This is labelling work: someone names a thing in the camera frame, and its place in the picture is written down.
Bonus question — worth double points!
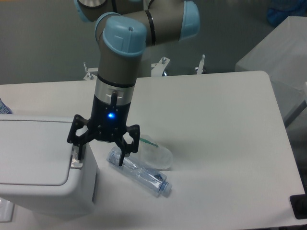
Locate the clear plastic wrapper green strip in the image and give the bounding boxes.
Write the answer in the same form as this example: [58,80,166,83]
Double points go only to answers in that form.
[138,134,174,171]

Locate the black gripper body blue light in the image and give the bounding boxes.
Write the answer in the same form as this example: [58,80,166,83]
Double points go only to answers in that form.
[87,96,130,143]

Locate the metal bolt foot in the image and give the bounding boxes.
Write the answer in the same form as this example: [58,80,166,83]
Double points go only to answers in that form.
[195,54,206,75]

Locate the black device at table edge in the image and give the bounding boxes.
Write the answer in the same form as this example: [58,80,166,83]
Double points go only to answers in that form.
[290,194,307,219]

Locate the white bracket with bolts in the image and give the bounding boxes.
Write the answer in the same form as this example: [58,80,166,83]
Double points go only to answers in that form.
[83,57,171,81]

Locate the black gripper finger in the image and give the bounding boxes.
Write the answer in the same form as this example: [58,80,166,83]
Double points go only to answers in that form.
[67,114,97,161]
[114,125,140,166]

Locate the clear plastic bottle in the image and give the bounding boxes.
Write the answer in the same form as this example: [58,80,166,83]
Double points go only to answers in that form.
[106,147,172,197]

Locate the white push-lid trash can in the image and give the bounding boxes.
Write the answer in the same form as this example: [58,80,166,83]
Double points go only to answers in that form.
[0,115,99,215]

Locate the white covered box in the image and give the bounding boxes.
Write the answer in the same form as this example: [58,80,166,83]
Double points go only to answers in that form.
[235,16,307,120]

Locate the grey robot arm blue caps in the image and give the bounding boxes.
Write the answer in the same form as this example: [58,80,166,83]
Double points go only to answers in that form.
[67,0,200,165]

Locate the blue bag in background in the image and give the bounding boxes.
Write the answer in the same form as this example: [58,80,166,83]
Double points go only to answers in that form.
[266,0,307,27]

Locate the blue patterned packet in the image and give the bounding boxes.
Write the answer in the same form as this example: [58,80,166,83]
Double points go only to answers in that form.
[0,99,13,115]

